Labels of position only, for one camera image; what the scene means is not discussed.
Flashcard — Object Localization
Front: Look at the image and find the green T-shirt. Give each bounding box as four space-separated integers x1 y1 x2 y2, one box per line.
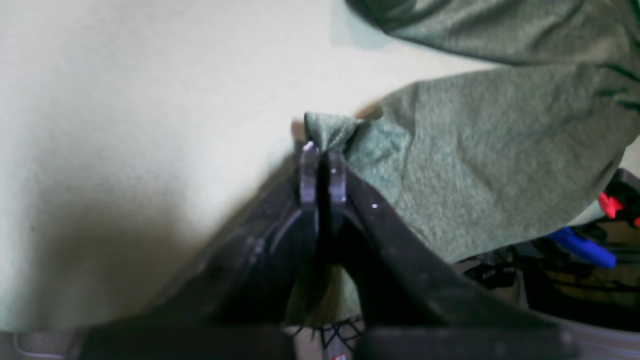
285 0 640 326

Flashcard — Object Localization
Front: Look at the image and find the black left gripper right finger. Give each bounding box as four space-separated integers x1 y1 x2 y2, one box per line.
326 150 556 331

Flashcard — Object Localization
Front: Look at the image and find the light green table cloth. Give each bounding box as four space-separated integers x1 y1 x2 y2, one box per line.
1 0 500 332

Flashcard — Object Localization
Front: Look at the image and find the blue orange clamp on cloth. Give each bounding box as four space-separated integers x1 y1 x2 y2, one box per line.
544 168 640 269

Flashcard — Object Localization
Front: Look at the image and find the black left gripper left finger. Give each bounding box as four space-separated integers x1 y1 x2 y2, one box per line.
153 142 322 325

